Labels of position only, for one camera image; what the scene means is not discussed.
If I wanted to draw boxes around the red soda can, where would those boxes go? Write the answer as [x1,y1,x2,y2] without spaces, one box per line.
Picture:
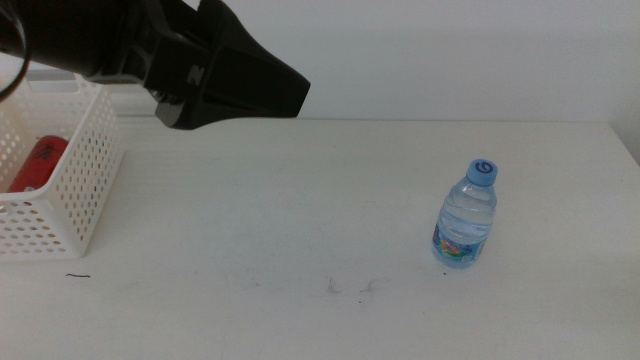
[7,135,70,194]

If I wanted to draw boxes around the small water bottle blue cap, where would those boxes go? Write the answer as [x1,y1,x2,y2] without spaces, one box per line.
[431,158,499,270]

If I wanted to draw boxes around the white perforated plastic basket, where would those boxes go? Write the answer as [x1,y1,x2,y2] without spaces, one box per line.
[0,72,124,260]

